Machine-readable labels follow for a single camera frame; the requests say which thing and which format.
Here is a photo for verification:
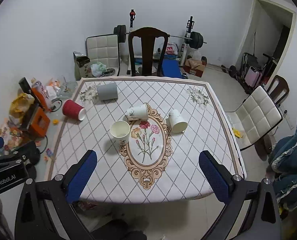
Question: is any white cup bamboo print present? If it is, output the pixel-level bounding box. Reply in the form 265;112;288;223
126;103;149;121
168;109;188;133

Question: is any floral diamond pattern tablecloth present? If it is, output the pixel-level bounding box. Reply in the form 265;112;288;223
44;76;246;204

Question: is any blue weight bench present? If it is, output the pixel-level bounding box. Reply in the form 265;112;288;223
162;59;182;79

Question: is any floral orange packet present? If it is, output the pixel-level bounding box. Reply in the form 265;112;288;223
0;118;24;155

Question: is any white cup bamboo print right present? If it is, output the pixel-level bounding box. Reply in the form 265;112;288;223
168;109;188;133

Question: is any silver tea box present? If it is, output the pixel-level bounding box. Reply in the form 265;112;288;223
73;51;93;81

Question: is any blue denim ruffled cloth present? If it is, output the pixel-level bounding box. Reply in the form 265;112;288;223
268;127;297;211

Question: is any white padded chair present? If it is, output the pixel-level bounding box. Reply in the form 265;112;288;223
225;86;282;151
86;34;121;76

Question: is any cardboard box on floor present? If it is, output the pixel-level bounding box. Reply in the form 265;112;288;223
183;58;206;77

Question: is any orange window box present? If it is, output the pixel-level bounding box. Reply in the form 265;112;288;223
27;106;50;138

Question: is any glass ashtray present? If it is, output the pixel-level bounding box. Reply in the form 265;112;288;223
57;76;78;98

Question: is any barbell with black plates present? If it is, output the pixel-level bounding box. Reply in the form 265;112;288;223
113;24;208;50

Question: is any yellow plastic bag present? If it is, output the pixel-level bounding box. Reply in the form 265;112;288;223
9;93;35;120

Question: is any pink suitcase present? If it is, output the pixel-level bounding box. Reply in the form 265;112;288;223
245;66;261;88

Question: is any red ribbed paper cup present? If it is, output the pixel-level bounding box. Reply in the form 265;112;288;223
62;99;86;121

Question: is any dark wooden chair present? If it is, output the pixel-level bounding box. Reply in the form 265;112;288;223
128;27;168;76
267;75;289;107

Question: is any white cup calligraphy print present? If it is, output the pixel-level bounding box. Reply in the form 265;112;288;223
110;120;131;146

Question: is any white cup bamboo print centre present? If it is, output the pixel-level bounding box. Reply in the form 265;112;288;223
126;103;149;121

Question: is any white padded chair right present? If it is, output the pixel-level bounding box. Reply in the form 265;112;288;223
225;86;282;151

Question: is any white padded chair back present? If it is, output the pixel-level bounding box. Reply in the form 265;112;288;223
86;34;121;76

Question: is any grey paper cup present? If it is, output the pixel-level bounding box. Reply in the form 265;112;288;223
97;82;118;101

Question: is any dark wooden chair right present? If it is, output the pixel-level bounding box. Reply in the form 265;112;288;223
267;75;289;107

